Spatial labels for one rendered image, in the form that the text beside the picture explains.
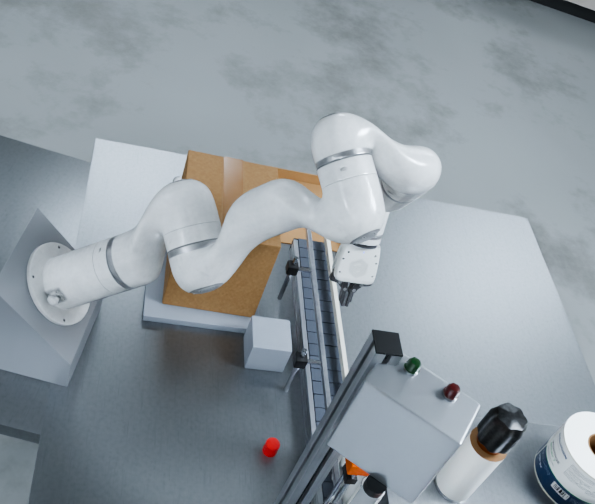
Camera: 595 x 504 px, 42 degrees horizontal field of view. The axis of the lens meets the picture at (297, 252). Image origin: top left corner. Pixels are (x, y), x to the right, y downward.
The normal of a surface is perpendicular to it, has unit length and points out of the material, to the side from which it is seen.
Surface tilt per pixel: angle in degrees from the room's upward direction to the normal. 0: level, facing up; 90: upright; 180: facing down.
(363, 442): 90
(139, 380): 0
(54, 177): 0
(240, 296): 90
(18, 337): 90
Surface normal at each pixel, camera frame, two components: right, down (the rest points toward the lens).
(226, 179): 0.29, -0.69
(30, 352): -0.11, 0.67
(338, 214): -0.56, 0.10
